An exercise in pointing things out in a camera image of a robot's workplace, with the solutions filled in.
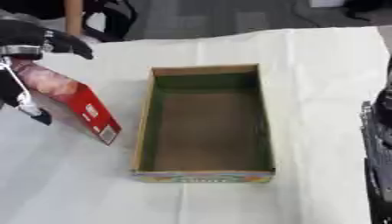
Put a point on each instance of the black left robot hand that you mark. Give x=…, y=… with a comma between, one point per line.
x=23, y=36

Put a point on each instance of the red rectangular carton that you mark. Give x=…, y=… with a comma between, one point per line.
x=84, y=106

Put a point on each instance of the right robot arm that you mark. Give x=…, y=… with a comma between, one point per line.
x=378, y=151

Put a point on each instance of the open cardboard box green inside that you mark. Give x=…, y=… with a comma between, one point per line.
x=204, y=128

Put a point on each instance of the wooden chair leg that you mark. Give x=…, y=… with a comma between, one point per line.
x=74, y=17

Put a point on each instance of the black bag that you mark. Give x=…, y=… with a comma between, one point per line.
x=109, y=20

